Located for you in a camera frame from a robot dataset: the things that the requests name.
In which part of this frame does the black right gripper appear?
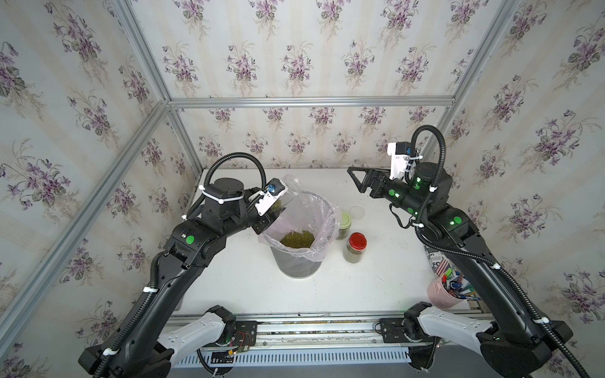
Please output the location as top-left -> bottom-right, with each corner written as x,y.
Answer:
351,164 -> 433,225

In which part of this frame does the red lid bean jar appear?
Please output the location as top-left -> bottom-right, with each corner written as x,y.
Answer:
343,232 -> 367,264

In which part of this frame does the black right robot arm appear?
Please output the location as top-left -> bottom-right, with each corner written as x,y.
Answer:
348,124 -> 588,377

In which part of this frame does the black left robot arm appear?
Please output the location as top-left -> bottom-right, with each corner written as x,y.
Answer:
78,152 -> 288,377

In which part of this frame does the green mung beans pile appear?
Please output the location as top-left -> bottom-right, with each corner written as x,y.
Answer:
280,231 -> 315,249

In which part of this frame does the mesh bin with pink bag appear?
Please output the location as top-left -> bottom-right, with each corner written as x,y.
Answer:
259,191 -> 341,279

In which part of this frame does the green lid bean jar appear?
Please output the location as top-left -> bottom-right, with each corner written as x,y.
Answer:
337,211 -> 352,240

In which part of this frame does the pink pen cup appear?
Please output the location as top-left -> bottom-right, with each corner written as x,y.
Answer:
426,274 -> 480,310

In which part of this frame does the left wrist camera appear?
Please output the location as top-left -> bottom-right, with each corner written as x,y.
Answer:
255,178 -> 288,216

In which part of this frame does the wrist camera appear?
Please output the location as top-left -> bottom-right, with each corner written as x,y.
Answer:
255,178 -> 288,216
387,142 -> 422,180

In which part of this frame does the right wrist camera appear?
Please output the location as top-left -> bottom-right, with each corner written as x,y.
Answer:
387,142 -> 422,180

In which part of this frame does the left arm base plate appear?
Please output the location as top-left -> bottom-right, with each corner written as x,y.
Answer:
206,321 -> 258,352

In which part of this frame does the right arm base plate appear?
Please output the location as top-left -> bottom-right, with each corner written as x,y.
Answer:
374,318 -> 425,343

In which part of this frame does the white slotted cable duct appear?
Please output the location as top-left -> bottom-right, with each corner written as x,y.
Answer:
176,346 -> 411,369

